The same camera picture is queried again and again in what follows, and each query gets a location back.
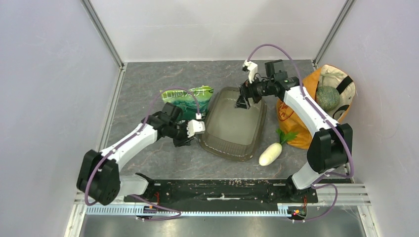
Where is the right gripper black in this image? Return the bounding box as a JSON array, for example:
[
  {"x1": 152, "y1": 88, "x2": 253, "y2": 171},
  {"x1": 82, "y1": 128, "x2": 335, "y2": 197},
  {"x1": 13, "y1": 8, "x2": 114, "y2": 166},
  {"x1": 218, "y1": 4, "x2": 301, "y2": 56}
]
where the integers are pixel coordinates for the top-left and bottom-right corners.
[{"x1": 234, "y1": 73, "x2": 274, "y2": 109}]

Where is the green litter bag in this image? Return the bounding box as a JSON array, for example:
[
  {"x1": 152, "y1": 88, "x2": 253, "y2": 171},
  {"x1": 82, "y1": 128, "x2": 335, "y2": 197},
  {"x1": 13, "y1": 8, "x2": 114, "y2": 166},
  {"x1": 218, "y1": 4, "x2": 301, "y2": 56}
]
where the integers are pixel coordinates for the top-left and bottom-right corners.
[{"x1": 161, "y1": 85, "x2": 214, "y2": 121}]

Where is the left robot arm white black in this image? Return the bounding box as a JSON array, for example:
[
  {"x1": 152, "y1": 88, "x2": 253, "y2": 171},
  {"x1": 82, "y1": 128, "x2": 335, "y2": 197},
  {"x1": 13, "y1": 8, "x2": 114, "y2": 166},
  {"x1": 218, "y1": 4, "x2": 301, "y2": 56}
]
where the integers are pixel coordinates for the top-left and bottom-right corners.
[{"x1": 76, "y1": 103, "x2": 205, "y2": 206}]

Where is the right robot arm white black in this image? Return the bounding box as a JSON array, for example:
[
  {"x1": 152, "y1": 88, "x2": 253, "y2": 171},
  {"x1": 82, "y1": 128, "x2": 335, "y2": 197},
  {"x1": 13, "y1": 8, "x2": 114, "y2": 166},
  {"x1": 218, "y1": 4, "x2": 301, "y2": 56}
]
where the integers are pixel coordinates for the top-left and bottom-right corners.
[{"x1": 235, "y1": 60, "x2": 353, "y2": 202}]

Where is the grey plastic litter box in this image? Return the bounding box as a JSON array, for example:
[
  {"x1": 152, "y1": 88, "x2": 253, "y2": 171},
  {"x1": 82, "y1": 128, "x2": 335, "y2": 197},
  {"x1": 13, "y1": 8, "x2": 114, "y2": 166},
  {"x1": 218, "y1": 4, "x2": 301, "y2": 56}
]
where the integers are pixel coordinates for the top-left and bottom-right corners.
[{"x1": 199, "y1": 87, "x2": 267, "y2": 161}]

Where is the white radish toy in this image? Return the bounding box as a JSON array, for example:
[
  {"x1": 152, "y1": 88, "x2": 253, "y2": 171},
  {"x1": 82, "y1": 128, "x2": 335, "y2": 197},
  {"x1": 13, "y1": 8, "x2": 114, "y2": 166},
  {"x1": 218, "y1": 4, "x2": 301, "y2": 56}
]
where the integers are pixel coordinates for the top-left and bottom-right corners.
[{"x1": 258, "y1": 128, "x2": 298, "y2": 166}]

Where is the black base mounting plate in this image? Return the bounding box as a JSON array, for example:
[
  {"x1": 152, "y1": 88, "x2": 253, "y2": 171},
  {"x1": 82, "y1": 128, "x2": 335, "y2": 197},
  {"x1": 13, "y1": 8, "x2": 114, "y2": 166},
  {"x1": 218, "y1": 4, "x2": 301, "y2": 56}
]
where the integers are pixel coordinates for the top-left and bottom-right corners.
[{"x1": 141, "y1": 179, "x2": 318, "y2": 211}]

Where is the orange tote bag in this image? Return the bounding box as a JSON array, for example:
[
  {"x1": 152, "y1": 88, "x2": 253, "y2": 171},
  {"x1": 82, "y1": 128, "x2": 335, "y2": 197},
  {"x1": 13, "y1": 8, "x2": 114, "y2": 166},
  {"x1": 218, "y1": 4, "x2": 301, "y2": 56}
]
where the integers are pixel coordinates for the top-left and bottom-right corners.
[{"x1": 276, "y1": 64, "x2": 356, "y2": 150}]

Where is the green melon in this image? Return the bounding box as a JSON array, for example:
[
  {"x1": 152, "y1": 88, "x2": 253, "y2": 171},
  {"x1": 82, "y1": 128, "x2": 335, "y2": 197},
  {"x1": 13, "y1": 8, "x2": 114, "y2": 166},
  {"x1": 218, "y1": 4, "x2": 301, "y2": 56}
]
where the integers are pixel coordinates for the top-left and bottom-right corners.
[{"x1": 315, "y1": 86, "x2": 340, "y2": 112}]

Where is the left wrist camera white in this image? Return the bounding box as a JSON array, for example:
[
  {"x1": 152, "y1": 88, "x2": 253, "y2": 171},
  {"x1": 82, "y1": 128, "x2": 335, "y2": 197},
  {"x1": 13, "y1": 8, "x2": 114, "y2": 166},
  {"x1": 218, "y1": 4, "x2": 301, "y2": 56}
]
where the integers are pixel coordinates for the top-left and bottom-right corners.
[{"x1": 187, "y1": 119, "x2": 206, "y2": 137}]

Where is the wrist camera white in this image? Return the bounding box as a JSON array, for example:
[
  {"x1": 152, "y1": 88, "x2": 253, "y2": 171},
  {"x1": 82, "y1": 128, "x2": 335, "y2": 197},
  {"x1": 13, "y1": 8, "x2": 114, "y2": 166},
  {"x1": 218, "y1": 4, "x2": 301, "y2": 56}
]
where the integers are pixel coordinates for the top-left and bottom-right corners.
[
  {"x1": 242, "y1": 60, "x2": 258, "y2": 83},
  {"x1": 187, "y1": 119, "x2": 206, "y2": 137}
]

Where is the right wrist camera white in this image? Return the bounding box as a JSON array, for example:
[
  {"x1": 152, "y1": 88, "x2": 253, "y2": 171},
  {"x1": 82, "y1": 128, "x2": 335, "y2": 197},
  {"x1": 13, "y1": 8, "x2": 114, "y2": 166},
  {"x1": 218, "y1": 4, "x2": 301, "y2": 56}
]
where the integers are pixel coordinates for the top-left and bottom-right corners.
[{"x1": 242, "y1": 60, "x2": 258, "y2": 83}]

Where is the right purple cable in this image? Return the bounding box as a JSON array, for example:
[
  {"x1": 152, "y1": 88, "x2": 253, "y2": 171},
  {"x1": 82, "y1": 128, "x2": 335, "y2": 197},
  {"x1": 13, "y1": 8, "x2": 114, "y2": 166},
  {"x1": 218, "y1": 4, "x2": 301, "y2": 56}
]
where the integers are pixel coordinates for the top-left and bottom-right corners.
[{"x1": 247, "y1": 43, "x2": 355, "y2": 223}]

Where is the purple cable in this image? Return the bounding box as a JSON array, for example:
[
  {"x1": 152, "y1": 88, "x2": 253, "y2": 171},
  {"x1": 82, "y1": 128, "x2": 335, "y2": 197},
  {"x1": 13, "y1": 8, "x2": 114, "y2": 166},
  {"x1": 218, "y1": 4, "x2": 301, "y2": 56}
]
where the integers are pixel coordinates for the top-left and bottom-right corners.
[
  {"x1": 84, "y1": 86, "x2": 202, "y2": 222},
  {"x1": 247, "y1": 43, "x2": 355, "y2": 223}
]

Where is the grey cable duct strip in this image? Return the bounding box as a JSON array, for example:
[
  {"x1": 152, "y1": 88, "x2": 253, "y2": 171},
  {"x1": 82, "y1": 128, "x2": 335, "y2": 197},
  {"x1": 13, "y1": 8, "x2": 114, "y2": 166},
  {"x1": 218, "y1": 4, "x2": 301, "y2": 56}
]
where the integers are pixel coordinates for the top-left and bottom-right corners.
[{"x1": 86, "y1": 204, "x2": 292, "y2": 217}]

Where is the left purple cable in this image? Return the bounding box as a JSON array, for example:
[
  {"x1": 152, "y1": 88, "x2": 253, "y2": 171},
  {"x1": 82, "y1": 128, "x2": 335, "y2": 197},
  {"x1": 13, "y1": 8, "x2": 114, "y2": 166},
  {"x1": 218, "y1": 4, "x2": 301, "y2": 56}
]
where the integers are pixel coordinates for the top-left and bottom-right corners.
[{"x1": 84, "y1": 86, "x2": 202, "y2": 222}]

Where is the aluminium frame rail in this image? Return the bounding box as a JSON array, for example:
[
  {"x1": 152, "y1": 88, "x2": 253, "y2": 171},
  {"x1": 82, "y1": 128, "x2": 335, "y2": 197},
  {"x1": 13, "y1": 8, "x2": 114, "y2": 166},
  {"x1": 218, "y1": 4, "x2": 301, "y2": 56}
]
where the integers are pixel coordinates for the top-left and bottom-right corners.
[{"x1": 73, "y1": 183, "x2": 372, "y2": 206}]

